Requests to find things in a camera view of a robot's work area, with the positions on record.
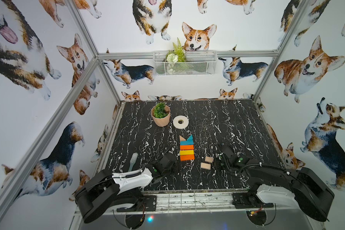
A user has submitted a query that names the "teal plastic spatula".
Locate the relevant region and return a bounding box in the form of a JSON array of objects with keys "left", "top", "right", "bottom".
[{"left": 128, "top": 152, "right": 139, "bottom": 172}]

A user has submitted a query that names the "terracotta pot with green plant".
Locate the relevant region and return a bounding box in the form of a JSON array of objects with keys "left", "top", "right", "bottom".
[{"left": 151, "top": 103, "right": 171, "bottom": 127}]

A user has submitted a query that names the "blue rectangular block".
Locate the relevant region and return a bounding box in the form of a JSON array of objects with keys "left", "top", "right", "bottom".
[{"left": 180, "top": 140, "right": 194, "bottom": 146}]

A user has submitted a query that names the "orange rectangular block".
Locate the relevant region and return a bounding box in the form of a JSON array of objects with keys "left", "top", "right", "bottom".
[
  {"left": 180, "top": 145, "right": 194, "bottom": 150},
  {"left": 180, "top": 154, "right": 195, "bottom": 162}
]

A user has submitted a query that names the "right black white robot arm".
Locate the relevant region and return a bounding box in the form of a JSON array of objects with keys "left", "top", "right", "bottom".
[{"left": 215, "top": 143, "right": 334, "bottom": 222}]

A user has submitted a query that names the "white tape roll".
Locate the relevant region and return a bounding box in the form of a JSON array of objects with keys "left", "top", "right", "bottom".
[{"left": 172, "top": 116, "right": 189, "bottom": 129}]

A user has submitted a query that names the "green fern with white flower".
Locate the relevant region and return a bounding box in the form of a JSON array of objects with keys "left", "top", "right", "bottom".
[{"left": 164, "top": 38, "right": 186, "bottom": 75}]

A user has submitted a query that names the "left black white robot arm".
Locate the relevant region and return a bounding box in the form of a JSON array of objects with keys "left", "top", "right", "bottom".
[{"left": 75, "top": 152, "right": 177, "bottom": 224}]

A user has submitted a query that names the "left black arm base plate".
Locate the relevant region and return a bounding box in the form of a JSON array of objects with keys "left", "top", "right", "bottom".
[{"left": 117, "top": 195, "right": 157, "bottom": 213}]

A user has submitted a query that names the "yellow rectangular block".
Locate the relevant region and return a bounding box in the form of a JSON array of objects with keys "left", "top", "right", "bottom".
[{"left": 180, "top": 150, "right": 194, "bottom": 156}]

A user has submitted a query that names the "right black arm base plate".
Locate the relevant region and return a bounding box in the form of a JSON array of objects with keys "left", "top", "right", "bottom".
[{"left": 232, "top": 193, "right": 274, "bottom": 209}]

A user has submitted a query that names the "white wire wall basket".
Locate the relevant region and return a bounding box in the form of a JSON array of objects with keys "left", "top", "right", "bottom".
[{"left": 153, "top": 51, "right": 218, "bottom": 76}]

